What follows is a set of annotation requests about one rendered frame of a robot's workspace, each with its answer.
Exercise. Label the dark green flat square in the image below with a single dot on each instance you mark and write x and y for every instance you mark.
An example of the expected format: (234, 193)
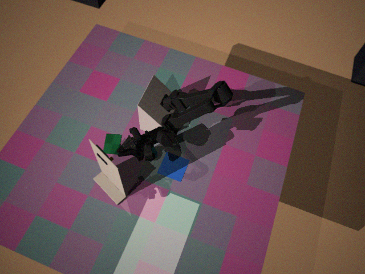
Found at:
(112, 143)

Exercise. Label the beige panel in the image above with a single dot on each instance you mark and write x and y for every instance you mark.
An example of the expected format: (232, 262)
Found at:
(109, 179)

